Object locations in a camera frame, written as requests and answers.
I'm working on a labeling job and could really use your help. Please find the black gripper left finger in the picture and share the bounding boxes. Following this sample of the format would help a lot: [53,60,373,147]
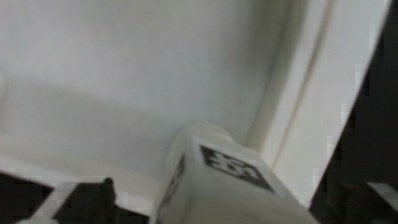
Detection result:
[0,172,149,224]

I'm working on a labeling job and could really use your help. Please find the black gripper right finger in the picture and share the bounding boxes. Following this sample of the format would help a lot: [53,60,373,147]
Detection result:
[309,181,398,224]

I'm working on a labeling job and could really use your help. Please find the white table leg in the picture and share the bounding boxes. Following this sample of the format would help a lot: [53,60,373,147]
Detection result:
[149,122,319,224]

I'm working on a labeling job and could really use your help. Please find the white square table top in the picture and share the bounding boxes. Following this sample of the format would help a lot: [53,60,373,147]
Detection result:
[0,0,392,224]

